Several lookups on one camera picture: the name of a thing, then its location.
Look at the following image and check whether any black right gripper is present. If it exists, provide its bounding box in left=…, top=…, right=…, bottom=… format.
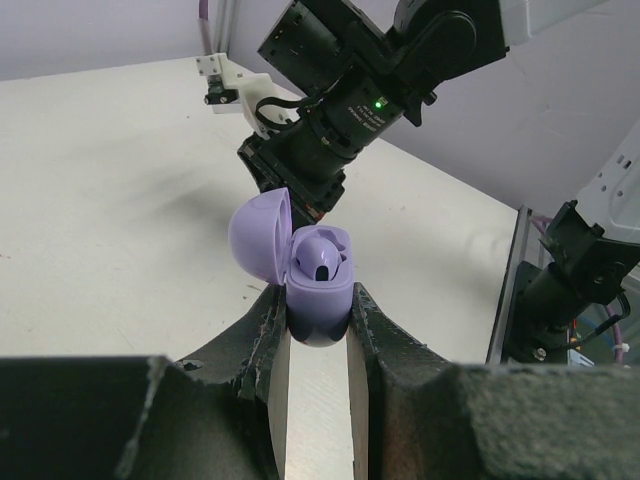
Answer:
left=238, top=67, right=406, bottom=225

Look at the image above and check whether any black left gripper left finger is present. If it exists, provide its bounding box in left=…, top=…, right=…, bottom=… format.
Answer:
left=1, top=286, right=290, bottom=479

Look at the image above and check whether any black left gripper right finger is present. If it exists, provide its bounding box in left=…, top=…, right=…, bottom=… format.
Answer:
left=346, top=284, right=639, bottom=479

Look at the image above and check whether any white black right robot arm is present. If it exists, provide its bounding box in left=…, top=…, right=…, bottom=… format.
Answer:
left=326, top=1, right=639, bottom=363

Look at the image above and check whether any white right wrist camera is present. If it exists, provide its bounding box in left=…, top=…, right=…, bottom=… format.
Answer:
left=195, top=53, right=296, bottom=139

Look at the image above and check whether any aluminium frame post right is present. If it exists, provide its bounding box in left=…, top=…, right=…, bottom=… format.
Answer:
left=212, top=0, right=243, bottom=56

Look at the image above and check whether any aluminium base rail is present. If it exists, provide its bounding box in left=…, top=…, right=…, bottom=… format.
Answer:
left=486, top=206, right=551, bottom=364

